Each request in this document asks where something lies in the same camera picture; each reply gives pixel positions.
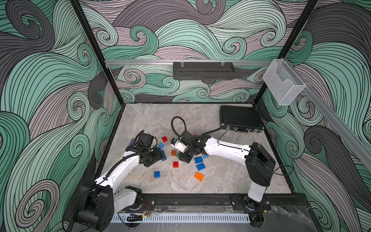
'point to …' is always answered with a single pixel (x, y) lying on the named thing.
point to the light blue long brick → (206, 156)
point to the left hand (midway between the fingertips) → (160, 156)
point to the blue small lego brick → (157, 174)
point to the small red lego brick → (164, 139)
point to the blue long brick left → (164, 156)
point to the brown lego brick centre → (173, 152)
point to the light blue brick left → (161, 145)
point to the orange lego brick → (199, 176)
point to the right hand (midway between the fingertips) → (180, 157)
